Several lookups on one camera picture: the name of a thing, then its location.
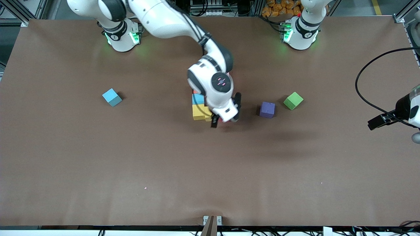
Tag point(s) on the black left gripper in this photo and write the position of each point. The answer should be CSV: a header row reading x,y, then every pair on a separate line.
x,y
400,107

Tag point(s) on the yellow foam cube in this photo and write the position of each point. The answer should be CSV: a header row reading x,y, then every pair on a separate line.
x,y
198,112
209,118

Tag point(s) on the red foam cube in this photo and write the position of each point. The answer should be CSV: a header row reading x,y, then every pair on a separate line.
x,y
223,120

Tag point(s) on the blue foam cube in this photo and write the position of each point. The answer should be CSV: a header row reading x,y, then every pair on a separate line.
x,y
111,96
197,99

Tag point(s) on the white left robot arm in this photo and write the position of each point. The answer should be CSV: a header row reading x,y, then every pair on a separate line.
x,y
305,29

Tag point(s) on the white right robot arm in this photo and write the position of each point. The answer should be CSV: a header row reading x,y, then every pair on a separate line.
x,y
157,16

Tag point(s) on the purple foam cube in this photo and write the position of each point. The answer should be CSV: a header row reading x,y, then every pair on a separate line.
x,y
267,109

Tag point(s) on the green foam cube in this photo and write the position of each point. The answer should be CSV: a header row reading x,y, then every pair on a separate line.
x,y
293,100

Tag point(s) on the brown table cover sheet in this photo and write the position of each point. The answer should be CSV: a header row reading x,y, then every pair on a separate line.
x,y
328,164

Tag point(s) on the grey equipment rack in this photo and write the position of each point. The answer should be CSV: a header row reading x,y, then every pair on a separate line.
x,y
210,5

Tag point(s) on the bag of orange fruits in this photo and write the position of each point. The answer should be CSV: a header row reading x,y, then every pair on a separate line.
x,y
279,8

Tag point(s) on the white label tag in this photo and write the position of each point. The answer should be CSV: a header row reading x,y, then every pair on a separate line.
x,y
327,231

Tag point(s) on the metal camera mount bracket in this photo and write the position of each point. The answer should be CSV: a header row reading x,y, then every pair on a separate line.
x,y
211,226

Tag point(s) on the aluminium frame post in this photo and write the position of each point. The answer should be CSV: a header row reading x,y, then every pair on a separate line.
x,y
16,8
407,11

